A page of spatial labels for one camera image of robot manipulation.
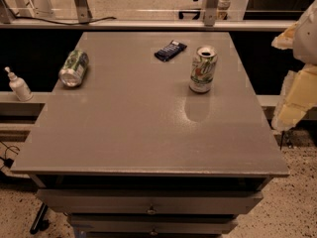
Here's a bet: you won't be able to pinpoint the black cable on ledge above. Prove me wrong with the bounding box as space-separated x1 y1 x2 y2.
9 8 117 26

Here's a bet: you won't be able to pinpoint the right metal frame bracket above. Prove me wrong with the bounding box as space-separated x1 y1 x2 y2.
202 0 219 27

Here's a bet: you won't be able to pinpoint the round metal drawer knob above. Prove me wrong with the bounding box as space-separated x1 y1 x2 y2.
147 206 157 215

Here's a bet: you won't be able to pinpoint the grey drawer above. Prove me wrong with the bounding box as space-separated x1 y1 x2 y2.
37 189 263 214
68 214 238 234

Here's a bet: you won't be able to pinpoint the dark blue snack packet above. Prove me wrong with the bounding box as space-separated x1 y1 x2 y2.
155 40 187 62

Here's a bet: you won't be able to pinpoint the green can lying sideways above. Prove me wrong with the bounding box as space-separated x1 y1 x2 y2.
58 49 89 87

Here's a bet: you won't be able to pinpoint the grey lower drawer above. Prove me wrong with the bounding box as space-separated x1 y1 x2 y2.
68 214 238 234

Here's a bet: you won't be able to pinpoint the far left metal bracket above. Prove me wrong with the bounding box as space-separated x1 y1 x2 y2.
0 0 13 24

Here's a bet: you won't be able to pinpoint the white pump dispenser bottle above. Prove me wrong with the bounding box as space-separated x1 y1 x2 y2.
5 66 33 102

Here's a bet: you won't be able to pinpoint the metal frame bracket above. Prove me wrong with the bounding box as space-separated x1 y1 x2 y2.
202 0 219 27
74 0 92 24

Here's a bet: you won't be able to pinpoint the upright white 7up can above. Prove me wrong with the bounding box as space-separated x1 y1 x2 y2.
189 46 218 93

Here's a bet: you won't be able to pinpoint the white robot arm with foam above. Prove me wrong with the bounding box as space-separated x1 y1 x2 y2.
271 0 317 132

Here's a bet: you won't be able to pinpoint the left metal frame bracket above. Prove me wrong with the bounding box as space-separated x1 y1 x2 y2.
74 0 92 24

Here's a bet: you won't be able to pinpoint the black cable on floor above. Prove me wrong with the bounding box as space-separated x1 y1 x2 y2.
0 140 21 172

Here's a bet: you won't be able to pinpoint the black table leg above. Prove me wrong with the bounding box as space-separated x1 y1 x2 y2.
30 203 50 235

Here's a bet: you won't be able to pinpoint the grey top drawer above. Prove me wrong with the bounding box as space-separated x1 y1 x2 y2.
37 189 263 214

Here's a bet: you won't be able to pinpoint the lower round drawer knob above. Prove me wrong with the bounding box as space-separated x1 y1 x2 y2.
150 229 158 236

